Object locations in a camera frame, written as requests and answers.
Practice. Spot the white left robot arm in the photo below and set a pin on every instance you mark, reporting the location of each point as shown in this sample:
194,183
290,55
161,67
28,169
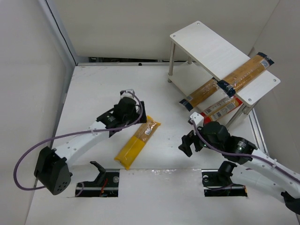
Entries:
53,168

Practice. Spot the red spaghetti bag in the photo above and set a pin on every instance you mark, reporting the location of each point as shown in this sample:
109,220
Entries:
220,109

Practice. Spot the white two-tier shelf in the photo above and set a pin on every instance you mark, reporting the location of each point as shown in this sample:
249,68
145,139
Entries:
199,54

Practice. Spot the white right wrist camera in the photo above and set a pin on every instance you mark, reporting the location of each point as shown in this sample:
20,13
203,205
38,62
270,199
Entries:
196,118

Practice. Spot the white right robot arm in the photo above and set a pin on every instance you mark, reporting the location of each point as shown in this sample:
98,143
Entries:
244,165

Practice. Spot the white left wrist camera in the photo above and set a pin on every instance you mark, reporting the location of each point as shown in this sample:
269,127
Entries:
129,93

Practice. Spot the yellow spaghetti bag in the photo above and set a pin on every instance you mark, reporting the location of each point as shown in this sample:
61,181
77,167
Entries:
136,143

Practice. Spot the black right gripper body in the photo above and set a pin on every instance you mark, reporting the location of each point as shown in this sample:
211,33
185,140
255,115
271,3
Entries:
191,140

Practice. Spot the long blue-ended spaghetti bag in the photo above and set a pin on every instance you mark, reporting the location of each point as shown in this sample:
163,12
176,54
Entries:
245,74

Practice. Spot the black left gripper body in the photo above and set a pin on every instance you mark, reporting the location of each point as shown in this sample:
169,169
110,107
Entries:
142,112

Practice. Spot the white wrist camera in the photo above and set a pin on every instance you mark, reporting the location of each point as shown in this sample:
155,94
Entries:
129,93
196,118

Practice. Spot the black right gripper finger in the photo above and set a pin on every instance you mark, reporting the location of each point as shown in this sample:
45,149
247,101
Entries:
185,148
189,138

